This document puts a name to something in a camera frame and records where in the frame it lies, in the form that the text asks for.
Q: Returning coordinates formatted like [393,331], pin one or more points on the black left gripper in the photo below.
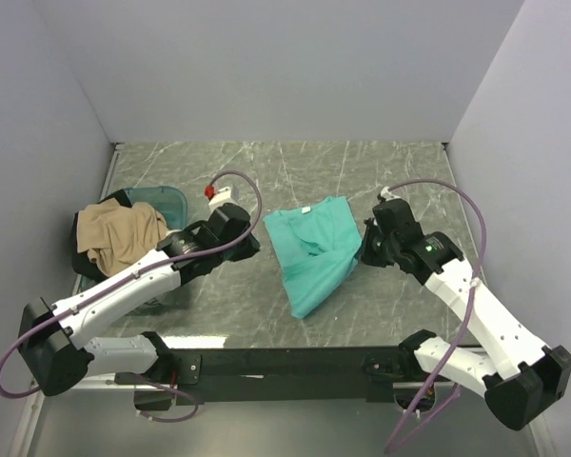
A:
[250,248]

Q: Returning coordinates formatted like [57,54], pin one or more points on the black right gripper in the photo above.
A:
[365,251]

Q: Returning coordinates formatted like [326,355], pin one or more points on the teal t-shirt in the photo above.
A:
[316,248]

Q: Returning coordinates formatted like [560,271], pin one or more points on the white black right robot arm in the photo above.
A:
[485,333]

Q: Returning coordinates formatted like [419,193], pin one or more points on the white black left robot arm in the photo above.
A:
[100,323]

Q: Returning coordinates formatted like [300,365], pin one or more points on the teal plastic laundry bin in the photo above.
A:
[170,202]

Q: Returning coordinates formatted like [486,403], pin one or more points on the beige t-shirt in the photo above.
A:
[151,229]

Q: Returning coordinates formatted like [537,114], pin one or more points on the black t-shirt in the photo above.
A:
[103,237]

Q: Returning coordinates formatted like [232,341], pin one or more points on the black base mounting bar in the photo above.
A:
[290,374]

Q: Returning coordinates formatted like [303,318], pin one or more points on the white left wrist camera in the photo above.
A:
[218,197]

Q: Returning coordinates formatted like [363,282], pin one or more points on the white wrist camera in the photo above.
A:
[218,197]
[386,192]

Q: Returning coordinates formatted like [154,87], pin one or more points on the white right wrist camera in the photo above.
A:
[386,192]

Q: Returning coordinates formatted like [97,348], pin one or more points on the aluminium frame rail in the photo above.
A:
[377,374]

